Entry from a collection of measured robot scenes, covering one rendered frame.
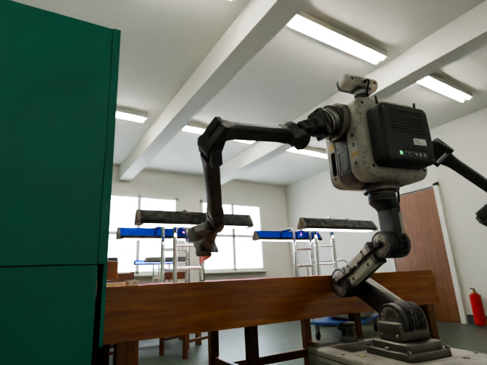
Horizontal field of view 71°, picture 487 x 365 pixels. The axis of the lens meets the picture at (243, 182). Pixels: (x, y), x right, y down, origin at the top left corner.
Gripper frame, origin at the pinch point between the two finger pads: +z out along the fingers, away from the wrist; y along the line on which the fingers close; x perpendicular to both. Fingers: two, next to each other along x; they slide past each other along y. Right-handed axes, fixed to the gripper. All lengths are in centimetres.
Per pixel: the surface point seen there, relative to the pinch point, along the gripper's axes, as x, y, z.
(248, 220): -24.6, -32.8, -3.7
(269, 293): 23.2, -24.4, -2.8
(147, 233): -61, 10, 38
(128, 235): -59, 21, 38
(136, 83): -300, -8, 23
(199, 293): 21.5, 7.7, -5.0
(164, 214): -26.4, 13.4, -5.2
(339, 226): -22, -98, -2
